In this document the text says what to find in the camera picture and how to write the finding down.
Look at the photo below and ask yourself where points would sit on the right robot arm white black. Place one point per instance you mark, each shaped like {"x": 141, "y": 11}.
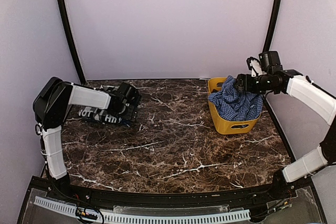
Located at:
{"x": 268, "y": 75}

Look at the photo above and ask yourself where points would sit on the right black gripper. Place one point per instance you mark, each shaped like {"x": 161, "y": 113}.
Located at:
{"x": 248, "y": 87}

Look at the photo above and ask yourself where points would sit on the black white plaid shirt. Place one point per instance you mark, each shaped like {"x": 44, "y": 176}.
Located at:
{"x": 95, "y": 104}

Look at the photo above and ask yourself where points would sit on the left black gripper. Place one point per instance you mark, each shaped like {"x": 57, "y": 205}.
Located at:
{"x": 131, "y": 114}

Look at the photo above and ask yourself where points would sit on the right black corner post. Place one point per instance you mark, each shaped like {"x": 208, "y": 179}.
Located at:
{"x": 272, "y": 25}

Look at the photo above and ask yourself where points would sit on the black front rail frame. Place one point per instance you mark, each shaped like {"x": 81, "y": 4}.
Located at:
{"x": 255, "y": 197}

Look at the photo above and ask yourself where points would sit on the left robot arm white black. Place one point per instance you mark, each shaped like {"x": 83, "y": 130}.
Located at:
{"x": 51, "y": 108}

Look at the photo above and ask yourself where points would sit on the black corner post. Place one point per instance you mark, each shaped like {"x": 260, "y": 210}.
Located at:
{"x": 272, "y": 25}
{"x": 70, "y": 40}

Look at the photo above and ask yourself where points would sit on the left black corner post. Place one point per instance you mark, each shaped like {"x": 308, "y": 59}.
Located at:
{"x": 70, "y": 40}

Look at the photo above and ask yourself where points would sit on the white slotted cable duct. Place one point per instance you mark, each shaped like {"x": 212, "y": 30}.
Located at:
{"x": 121, "y": 214}

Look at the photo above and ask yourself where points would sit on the blue checked long sleeve shirt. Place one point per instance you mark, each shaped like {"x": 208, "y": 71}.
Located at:
{"x": 232, "y": 105}

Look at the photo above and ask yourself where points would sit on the yellow plastic basket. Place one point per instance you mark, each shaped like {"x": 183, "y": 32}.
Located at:
{"x": 222, "y": 126}

